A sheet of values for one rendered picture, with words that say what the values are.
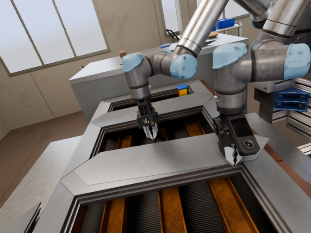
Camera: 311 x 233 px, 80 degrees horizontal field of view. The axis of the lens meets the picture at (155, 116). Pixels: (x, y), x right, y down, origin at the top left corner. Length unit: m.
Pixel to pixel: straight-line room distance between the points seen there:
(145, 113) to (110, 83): 0.77
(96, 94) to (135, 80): 0.85
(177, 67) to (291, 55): 0.26
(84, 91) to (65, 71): 2.35
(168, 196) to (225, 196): 0.22
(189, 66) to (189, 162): 0.32
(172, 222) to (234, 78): 0.52
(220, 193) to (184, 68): 0.49
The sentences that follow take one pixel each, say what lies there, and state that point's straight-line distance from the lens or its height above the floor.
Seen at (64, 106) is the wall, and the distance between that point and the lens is 4.05.
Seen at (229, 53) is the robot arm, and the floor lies 1.21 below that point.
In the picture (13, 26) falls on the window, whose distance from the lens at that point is 3.93.
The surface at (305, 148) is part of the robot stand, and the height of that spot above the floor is 0.23.
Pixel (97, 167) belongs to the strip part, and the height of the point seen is 0.85.
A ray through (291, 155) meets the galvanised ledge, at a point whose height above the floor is 0.68.
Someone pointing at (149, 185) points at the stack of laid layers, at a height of 0.84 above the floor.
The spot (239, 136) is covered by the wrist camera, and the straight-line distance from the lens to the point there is 0.51.
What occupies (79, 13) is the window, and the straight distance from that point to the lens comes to 3.66.
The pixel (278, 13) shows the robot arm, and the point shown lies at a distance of 0.60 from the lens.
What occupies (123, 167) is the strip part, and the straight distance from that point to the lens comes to 0.72.
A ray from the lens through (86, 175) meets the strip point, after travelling 0.77.
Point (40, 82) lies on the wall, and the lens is 3.99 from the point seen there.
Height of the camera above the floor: 1.31
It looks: 28 degrees down
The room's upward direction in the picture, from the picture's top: 14 degrees counter-clockwise
